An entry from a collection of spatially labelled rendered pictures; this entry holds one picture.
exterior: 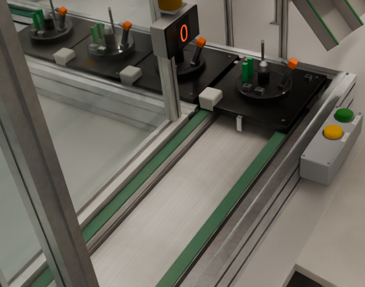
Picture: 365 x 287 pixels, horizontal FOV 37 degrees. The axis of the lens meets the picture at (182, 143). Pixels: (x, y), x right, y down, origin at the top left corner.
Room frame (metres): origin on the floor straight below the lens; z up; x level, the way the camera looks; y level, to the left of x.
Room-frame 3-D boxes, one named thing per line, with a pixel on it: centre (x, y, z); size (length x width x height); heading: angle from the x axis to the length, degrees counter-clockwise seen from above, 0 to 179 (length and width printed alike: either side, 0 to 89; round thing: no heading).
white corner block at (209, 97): (1.12, -0.09, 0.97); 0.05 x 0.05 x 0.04; 52
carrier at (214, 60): (1.29, -0.02, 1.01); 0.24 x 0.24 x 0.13; 52
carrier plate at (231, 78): (1.14, -0.22, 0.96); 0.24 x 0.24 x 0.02; 52
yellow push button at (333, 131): (0.94, -0.34, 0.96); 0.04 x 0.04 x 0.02
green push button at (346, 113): (0.99, -0.38, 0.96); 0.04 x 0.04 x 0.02
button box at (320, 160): (0.94, -0.34, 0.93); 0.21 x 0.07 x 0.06; 142
